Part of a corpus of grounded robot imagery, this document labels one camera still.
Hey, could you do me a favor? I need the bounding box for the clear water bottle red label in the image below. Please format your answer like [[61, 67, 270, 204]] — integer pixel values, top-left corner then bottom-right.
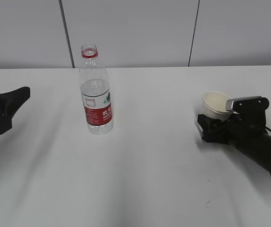
[[79, 44, 113, 135]]

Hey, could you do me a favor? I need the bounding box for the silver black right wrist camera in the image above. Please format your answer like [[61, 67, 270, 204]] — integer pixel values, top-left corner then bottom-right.
[[225, 96, 270, 126]]

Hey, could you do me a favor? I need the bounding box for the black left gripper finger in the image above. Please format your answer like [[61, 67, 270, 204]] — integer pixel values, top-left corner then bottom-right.
[[0, 87, 30, 116]]

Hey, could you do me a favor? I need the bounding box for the white paper cup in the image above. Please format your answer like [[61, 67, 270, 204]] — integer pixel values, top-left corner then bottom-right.
[[201, 91, 232, 122]]

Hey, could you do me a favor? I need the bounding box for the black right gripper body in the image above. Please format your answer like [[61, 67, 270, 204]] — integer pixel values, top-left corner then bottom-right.
[[202, 113, 268, 147]]

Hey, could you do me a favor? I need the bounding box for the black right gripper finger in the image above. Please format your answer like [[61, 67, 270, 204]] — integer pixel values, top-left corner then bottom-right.
[[197, 114, 225, 135]]

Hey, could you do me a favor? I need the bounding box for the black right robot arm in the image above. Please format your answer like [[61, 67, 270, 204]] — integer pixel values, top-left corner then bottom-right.
[[197, 113, 271, 176]]

